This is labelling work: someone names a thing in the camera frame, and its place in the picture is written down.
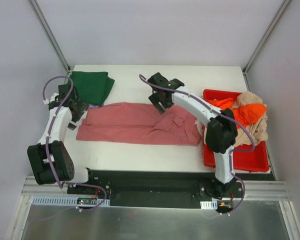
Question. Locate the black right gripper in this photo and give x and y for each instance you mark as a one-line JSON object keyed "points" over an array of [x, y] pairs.
{"points": [[156, 102]]}

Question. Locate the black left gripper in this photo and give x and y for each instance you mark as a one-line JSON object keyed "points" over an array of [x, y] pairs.
{"points": [[79, 108]]}

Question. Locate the pink t shirt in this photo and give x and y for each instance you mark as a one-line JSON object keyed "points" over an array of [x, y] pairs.
{"points": [[139, 123]]}

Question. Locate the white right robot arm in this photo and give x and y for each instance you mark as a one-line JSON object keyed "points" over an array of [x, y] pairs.
{"points": [[220, 126]]}

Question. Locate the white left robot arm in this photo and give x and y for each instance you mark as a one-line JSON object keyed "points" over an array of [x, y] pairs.
{"points": [[65, 109]]}

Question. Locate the lavender folded t shirt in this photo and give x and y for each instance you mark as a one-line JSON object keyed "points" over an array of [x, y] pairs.
{"points": [[95, 106]]}

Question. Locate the green folded t shirt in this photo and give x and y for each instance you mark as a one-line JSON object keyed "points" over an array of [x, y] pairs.
{"points": [[92, 88]]}

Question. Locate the orange t shirt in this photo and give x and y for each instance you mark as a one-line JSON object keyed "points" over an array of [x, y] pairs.
{"points": [[245, 115]]}

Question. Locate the beige t shirt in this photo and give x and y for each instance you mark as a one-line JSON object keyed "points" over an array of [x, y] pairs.
{"points": [[258, 131]]}

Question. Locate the red plastic bin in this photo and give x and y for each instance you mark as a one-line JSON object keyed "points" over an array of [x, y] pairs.
{"points": [[243, 159]]}

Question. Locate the white left cable duct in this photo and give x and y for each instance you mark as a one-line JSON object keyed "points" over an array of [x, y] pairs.
{"points": [[69, 201]]}

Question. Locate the white cable duct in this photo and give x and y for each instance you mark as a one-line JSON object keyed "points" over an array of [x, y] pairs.
{"points": [[209, 205], [69, 201]]}

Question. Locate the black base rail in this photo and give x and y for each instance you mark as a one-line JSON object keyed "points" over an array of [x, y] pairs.
{"points": [[149, 189]]}

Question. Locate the white right cable duct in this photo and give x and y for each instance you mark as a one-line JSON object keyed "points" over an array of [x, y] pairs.
{"points": [[209, 205]]}

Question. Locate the left aluminium frame post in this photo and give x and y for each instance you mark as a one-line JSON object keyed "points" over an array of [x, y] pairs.
{"points": [[49, 33]]}

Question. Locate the aluminium frame post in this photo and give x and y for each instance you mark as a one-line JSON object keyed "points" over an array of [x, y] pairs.
{"points": [[49, 33], [267, 34]]}

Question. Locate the aluminium front rail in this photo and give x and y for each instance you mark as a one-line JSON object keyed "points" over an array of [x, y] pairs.
{"points": [[254, 190]]}

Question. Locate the right aluminium frame post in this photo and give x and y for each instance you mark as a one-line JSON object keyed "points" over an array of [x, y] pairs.
{"points": [[267, 34]]}

